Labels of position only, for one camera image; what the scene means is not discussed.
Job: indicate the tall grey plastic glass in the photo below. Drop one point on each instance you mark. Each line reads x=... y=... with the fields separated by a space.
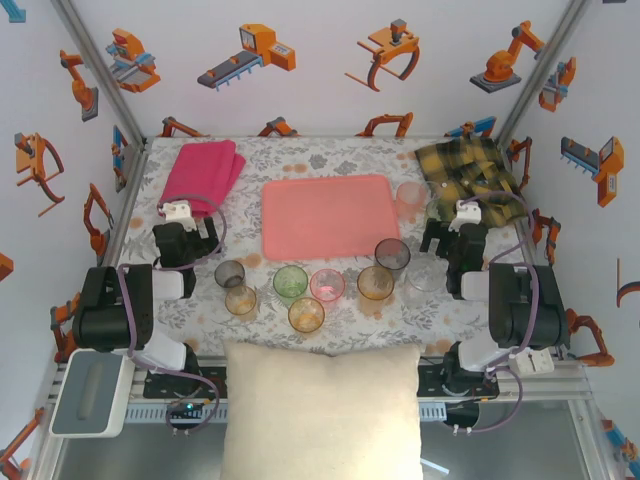
x=392 y=255

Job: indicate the pale pink plastic glass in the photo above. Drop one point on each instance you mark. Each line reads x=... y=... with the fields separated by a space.
x=411 y=200

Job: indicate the small grey plastic glass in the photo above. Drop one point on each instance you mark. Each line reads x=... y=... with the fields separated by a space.
x=230 y=275

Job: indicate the tall clear plastic glass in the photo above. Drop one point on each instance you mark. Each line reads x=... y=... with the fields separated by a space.
x=422 y=282

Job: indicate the tall orange plastic glass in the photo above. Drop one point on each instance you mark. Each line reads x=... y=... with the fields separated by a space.
x=375 y=287

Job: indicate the green plastic glass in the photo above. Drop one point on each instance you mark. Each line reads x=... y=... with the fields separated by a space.
x=290 y=285

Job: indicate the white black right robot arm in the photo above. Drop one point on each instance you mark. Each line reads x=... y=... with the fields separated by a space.
x=520 y=310

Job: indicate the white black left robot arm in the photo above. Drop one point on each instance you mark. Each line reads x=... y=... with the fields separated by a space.
x=110 y=310

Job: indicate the pink plastic tray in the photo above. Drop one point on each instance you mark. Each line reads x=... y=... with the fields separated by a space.
x=325 y=220

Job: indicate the folded pink towel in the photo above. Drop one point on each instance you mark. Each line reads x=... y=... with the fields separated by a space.
x=200 y=170

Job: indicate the yellow black plaid shirt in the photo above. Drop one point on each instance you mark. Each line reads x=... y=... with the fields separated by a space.
x=475 y=165

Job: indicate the white floral tablecloth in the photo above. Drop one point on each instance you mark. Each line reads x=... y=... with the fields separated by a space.
x=350 y=325

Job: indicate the white square clock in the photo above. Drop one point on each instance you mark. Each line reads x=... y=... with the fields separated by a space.
x=535 y=361

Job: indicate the black control board green light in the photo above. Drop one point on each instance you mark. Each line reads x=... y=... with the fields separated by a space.
x=185 y=411

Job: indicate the white grey box device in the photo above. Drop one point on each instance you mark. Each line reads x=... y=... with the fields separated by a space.
x=87 y=400

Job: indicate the cream pillow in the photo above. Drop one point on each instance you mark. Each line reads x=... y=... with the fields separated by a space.
x=320 y=410

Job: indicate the white paper strip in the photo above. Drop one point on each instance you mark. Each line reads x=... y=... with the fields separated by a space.
x=435 y=466

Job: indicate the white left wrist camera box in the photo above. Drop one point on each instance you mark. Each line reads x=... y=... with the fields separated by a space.
x=177 y=212

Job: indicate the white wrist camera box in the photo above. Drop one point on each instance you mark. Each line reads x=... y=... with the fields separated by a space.
x=467 y=215
x=177 y=212

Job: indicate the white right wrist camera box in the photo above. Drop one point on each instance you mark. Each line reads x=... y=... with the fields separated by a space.
x=467 y=215

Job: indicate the aluminium side rail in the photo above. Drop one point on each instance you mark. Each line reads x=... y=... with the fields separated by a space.
x=132 y=170

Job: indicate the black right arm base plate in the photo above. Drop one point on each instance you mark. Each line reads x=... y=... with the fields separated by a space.
x=430 y=382

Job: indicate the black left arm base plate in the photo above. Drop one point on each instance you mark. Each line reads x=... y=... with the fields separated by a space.
x=212 y=380

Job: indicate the aluminium table edge rail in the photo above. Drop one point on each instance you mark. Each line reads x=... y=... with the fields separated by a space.
x=560 y=387

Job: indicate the aluminium frame post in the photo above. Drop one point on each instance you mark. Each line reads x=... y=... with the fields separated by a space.
x=102 y=75
x=540 y=75

